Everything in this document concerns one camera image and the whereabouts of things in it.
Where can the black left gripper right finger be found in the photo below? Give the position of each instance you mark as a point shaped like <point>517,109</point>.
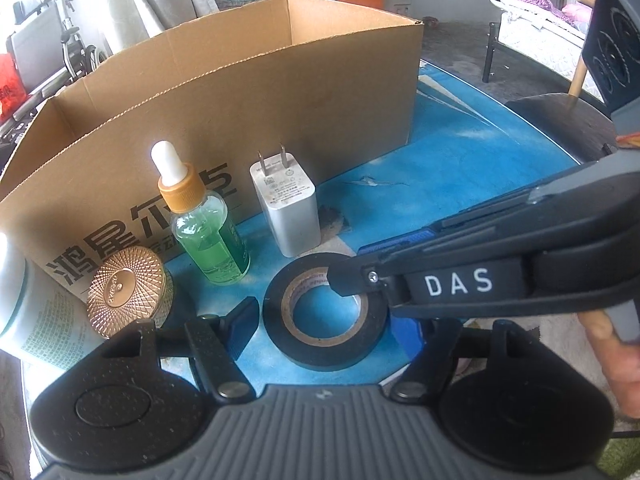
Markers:
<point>429,373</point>

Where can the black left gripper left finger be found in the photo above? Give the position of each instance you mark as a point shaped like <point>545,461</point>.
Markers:
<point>216,343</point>

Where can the black electrical tape roll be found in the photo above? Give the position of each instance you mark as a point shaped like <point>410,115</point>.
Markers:
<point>313,326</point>

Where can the green dropper bottle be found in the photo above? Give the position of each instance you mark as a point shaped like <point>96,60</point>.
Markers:
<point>201,221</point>

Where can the white usb wall charger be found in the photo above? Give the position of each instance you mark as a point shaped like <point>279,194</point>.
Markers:
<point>287,197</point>

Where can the right hand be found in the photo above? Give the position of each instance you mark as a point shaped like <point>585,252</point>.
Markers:
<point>619,361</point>

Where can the rose gold lid jar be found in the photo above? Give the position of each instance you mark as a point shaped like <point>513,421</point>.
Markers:
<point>131,285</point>

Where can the black wooden stool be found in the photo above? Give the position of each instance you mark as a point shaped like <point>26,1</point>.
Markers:
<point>578,127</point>

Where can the white cylindrical container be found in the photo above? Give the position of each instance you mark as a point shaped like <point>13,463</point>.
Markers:
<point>40,319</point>

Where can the brown cardboard box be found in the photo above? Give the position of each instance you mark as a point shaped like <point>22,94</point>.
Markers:
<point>330,82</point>

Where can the red plastic bag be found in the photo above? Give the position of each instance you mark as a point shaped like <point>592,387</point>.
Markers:
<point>12,92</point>

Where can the grey wheelchair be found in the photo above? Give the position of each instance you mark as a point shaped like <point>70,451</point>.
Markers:
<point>49,53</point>

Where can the black speaker camera box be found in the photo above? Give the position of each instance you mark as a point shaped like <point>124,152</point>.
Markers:
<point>611,51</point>

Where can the black metal bed frame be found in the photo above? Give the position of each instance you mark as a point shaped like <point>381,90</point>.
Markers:
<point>552,40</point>

